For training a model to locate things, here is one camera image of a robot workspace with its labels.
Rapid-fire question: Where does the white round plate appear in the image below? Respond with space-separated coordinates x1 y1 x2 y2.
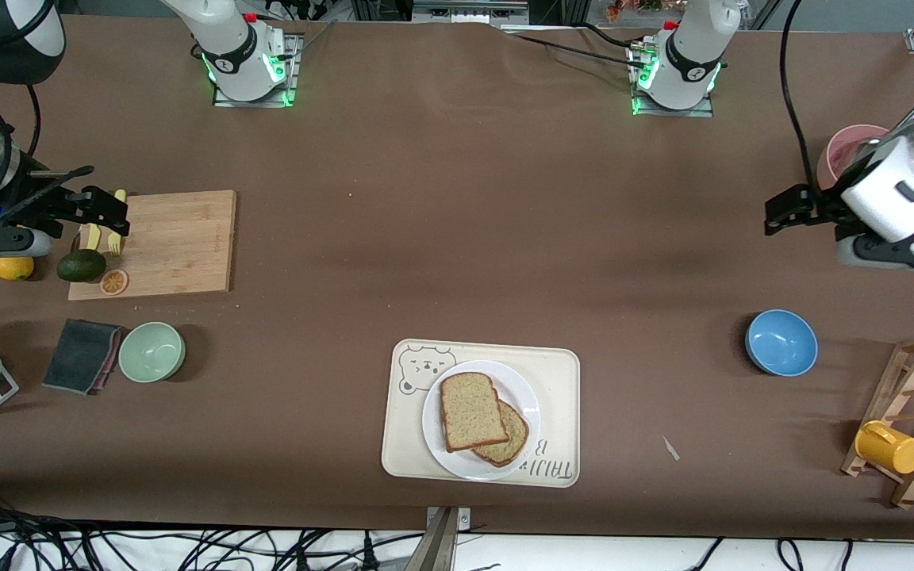
421 360 542 481

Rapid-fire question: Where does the dark grey folded cloth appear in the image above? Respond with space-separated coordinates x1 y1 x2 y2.
42 319 121 395

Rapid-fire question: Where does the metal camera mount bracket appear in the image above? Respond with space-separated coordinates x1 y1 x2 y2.
421 506 472 571

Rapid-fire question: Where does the pink folded cloth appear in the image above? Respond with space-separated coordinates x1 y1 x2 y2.
96 325 123 389

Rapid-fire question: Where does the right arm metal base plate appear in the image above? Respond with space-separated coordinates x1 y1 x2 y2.
213 32 301 108

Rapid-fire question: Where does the blue bowl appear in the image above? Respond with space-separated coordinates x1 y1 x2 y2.
745 309 819 377

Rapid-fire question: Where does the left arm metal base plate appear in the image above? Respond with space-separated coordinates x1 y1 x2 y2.
628 44 716 118

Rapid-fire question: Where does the brown bread slice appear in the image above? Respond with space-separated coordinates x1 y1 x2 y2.
470 400 530 467
440 372 510 454

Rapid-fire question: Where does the yellow plastic fork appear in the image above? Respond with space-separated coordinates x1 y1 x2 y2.
106 189 128 256

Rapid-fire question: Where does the cream tray with bear print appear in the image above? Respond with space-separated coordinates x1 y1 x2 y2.
381 339 582 489

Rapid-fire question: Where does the pink bowl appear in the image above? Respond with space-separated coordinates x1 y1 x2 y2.
816 125 891 193

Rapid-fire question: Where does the yellow mug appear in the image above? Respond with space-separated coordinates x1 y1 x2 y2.
854 420 914 475

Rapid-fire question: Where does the dark green avocado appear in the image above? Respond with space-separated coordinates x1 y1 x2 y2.
56 249 107 283

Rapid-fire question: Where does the wooden cutting board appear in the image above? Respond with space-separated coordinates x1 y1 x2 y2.
67 190 237 301

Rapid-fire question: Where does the pale green bowl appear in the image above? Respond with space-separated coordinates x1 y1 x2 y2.
118 321 186 384

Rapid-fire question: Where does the wooden peg rack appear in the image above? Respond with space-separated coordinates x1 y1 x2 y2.
840 335 914 509

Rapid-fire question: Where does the black cable on table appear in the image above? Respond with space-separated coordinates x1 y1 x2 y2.
505 30 652 71

